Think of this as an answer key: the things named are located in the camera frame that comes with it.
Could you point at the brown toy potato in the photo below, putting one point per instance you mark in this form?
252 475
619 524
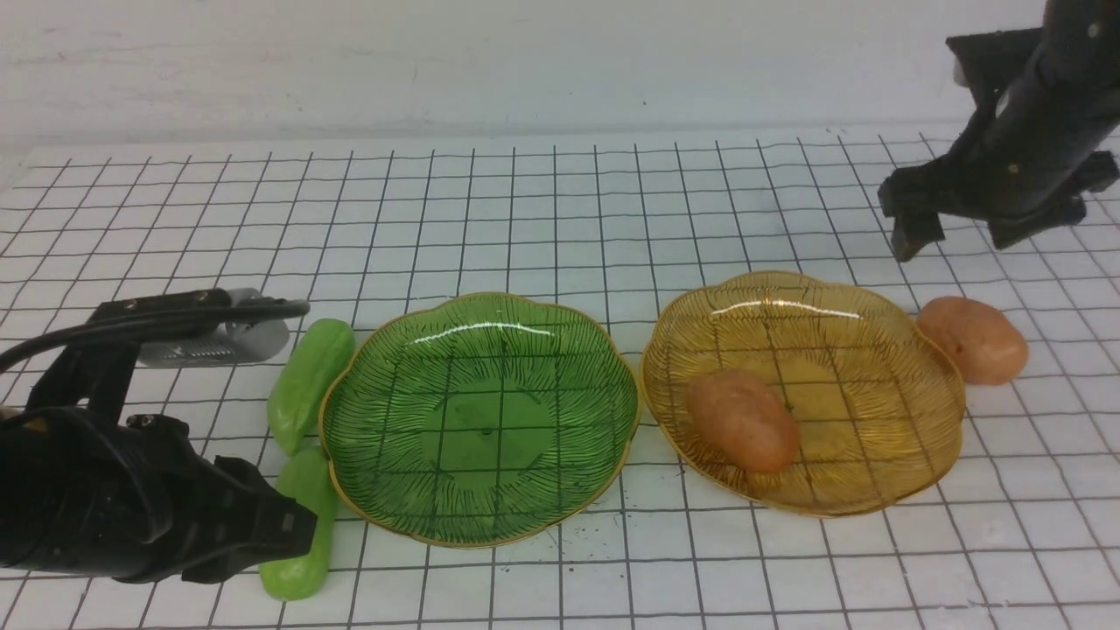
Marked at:
736 412
984 345

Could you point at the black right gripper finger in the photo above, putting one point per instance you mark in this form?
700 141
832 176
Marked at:
912 231
1055 213

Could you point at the green toy cucumber rounded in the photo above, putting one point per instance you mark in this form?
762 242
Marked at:
305 478

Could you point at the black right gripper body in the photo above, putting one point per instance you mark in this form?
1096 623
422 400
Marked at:
1008 194

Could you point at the amber glass plate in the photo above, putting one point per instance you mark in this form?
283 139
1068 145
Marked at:
879 408

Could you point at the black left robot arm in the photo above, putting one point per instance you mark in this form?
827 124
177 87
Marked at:
135 502

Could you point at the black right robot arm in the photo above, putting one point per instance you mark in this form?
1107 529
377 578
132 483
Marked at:
1046 99

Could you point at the green glass plate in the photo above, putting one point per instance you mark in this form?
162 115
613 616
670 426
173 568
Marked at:
480 422

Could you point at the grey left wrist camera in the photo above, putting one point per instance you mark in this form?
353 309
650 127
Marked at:
217 344

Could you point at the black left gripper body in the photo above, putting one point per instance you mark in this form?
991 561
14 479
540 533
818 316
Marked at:
225 516

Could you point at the green toy vegetable pointed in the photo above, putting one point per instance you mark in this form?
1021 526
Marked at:
322 353

